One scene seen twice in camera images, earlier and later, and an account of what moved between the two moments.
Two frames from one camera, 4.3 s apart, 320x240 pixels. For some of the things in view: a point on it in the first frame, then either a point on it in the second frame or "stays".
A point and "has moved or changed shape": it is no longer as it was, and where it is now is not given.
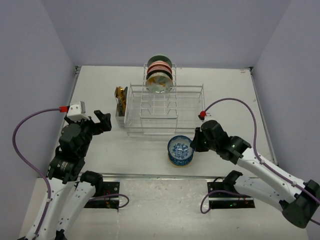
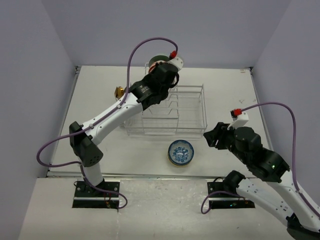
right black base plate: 221,195 stays
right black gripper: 195,143 -> 212,136
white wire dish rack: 175,112 stays
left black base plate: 106,195 stays
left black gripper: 104,119 -> 157,63
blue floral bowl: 179,148 has moved or changed shape
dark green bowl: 159,57 stays
